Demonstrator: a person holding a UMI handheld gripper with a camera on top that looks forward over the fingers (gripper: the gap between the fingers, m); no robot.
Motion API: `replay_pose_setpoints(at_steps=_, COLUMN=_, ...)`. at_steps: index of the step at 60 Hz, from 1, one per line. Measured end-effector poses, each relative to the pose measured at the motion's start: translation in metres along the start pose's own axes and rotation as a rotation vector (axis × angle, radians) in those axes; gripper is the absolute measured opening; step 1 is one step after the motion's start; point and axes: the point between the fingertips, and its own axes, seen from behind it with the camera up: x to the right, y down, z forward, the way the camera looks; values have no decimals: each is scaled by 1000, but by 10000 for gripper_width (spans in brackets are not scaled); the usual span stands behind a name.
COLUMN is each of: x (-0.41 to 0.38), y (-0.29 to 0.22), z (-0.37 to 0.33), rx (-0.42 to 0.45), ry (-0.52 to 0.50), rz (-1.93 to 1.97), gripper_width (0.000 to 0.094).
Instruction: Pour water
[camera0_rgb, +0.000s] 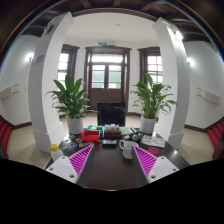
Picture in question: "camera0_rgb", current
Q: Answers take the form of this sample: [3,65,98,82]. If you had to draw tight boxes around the green book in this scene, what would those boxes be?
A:
[120,126,132,135]

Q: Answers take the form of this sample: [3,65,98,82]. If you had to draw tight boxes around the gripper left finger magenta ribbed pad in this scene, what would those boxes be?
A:
[47,145,94,183]

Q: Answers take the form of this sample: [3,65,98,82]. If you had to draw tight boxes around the left potted green plant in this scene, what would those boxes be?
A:
[48,75,91,135]

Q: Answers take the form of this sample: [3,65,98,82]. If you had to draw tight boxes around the white ceramic mug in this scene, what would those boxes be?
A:
[119,140,137,159]

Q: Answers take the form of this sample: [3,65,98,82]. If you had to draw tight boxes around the wall radiator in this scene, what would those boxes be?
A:
[197,87,220,104]
[0,84,19,100]

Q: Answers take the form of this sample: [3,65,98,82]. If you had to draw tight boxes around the right white pillar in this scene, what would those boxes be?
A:
[153,18,190,150]

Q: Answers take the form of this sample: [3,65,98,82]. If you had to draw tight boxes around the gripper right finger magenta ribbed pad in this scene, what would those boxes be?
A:
[133,146,178,183]

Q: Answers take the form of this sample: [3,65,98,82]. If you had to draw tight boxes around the right potted green plant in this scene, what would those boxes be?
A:
[132,73,178,134]

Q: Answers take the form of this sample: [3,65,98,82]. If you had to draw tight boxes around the clear bottle with yellow cap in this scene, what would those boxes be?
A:
[50,144,63,161]

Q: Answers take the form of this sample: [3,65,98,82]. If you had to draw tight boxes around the brown tray with small cups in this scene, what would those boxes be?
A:
[104,124,121,139]

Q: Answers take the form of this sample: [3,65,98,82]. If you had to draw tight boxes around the right wall radiator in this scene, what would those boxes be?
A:
[197,87,220,104]

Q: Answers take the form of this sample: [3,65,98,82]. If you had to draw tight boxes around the black flat device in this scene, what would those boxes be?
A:
[102,140,117,147]

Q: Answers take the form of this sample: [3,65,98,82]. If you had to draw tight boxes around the window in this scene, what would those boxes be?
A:
[139,47,163,83]
[57,44,79,85]

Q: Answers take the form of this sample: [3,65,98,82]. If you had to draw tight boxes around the green box behind red box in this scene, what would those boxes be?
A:
[87,125,103,131]

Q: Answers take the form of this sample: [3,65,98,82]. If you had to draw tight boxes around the dark wooden double door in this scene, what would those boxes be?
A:
[84,46,131,110]

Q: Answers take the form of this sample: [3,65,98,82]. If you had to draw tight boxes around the potted green plant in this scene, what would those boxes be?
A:
[48,75,91,135]
[132,73,178,134]

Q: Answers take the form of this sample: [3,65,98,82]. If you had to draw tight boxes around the red carpet stairs right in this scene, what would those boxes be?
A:
[208,121,224,148]

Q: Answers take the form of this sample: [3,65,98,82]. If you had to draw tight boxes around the left window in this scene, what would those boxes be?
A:
[57,44,79,85]

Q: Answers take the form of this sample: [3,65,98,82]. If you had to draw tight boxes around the red plastic box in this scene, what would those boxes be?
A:
[82,130,100,142]

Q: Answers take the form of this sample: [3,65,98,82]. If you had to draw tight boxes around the white printed paper sheet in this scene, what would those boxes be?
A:
[141,135,165,148]

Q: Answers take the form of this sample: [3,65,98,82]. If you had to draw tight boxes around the red round coaster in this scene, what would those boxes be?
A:
[148,147,159,155]

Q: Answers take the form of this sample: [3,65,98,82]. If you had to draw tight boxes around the black office chair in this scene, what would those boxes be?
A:
[97,102,126,126]

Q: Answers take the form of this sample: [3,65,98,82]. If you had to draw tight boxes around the grey ball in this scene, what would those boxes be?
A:
[132,134,138,141]
[138,132,143,139]

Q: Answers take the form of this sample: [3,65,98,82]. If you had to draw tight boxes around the green exit sign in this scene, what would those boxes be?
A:
[98,42,107,45]

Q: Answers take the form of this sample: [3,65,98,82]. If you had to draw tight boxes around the right window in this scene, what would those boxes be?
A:
[139,47,163,83]

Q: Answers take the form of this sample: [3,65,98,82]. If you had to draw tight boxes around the left white pillar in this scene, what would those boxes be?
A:
[28,12,74,153]

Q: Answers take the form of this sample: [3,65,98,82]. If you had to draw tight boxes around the white pillar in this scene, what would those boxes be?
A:
[153,18,190,150]
[28,12,74,153]

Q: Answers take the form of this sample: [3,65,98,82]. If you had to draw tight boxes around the left wall radiator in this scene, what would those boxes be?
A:
[0,84,19,100]

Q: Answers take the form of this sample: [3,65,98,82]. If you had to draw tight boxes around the colourful round stickers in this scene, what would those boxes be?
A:
[59,134,93,150]

